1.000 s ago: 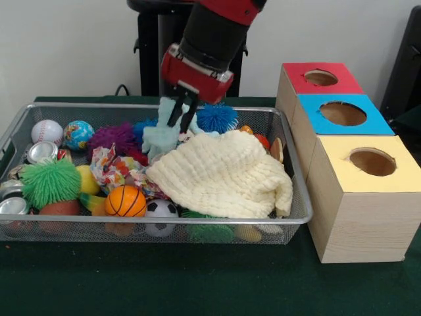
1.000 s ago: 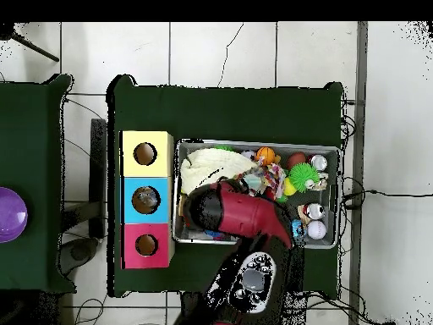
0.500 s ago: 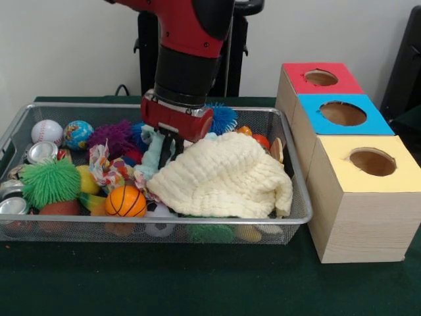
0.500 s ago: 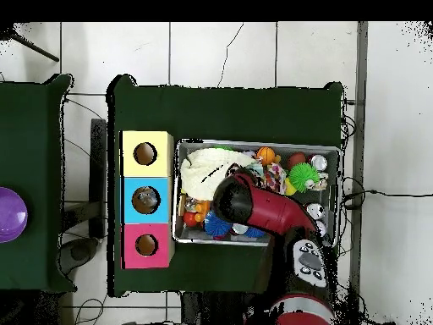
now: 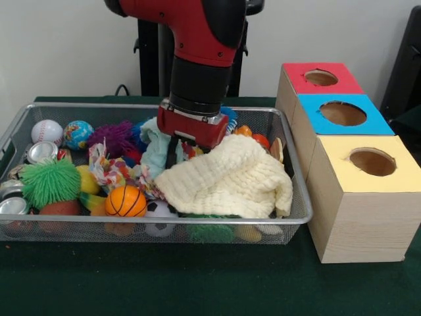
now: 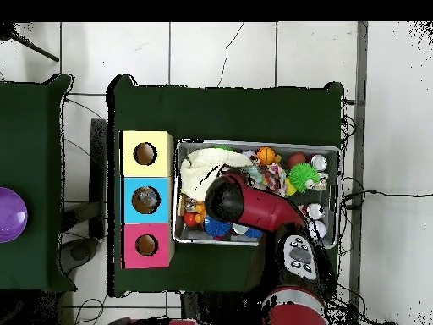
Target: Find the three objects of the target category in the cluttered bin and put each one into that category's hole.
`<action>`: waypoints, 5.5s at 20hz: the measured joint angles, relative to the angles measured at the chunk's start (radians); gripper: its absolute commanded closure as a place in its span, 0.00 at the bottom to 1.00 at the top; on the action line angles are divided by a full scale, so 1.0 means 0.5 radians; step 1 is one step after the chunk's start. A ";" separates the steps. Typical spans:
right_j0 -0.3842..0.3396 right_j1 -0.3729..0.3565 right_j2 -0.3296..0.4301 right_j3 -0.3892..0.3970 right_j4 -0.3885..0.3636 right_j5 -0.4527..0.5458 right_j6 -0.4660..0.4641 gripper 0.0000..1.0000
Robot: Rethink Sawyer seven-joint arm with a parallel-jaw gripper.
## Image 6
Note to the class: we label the green spiky ball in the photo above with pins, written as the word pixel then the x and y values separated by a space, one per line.
pixel 302 176

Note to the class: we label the cream knitted cloth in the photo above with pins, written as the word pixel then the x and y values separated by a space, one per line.
pixel 203 162

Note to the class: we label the grey round foot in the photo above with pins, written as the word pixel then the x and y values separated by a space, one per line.
pixel 79 252

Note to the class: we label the purple bowl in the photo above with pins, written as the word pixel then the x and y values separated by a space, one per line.
pixel 12 215

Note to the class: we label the small orange basketball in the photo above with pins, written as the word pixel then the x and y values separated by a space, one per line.
pixel 266 155

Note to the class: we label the dark green side tablecloth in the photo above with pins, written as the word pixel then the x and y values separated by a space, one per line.
pixel 30 135

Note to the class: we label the white baseball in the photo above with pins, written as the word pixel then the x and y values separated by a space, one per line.
pixel 319 230

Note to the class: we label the small red ball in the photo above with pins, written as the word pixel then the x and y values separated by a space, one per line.
pixel 190 220

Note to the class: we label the silver can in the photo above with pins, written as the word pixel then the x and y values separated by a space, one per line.
pixel 319 162
pixel 315 211

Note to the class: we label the shallow mesh bin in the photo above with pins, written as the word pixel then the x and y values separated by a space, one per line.
pixel 189 238

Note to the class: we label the brown red ball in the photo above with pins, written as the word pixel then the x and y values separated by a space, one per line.
pixel 296 159

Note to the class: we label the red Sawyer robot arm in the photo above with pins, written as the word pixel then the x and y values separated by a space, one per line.
pixel 264 206

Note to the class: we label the blue spiky ball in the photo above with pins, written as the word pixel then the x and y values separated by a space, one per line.
pixel 216 227

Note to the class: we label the colourful patterned cloth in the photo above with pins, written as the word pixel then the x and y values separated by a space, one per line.
pixel 270 176

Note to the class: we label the wooden box with three holes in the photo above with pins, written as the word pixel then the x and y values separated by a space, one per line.
pixel 164 203

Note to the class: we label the black tripod leg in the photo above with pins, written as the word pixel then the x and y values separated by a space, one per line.
pixel 33 49

